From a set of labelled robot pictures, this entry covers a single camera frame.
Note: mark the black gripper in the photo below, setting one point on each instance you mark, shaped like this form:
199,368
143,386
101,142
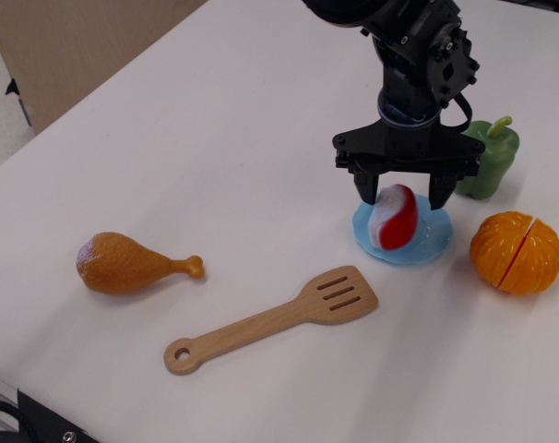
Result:
440,151

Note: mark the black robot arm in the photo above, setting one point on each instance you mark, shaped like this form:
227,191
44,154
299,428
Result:
425,55

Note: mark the light blue toy plate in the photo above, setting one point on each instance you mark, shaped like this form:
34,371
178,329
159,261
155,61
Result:
430,240

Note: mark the green toy bell pepper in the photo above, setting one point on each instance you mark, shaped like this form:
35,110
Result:
501,146

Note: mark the orange toy tangerine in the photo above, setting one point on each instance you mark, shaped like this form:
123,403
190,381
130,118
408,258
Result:
516,253

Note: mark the wooden slotted spatula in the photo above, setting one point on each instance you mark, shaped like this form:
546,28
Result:
334,297

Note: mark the brown toy chicken drumstick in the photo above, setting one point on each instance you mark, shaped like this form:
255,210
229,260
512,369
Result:
113,263

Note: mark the cardboard panel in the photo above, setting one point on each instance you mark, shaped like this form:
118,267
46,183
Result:
58,52

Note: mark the black corner bracket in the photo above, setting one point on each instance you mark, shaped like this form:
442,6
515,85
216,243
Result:
49,425

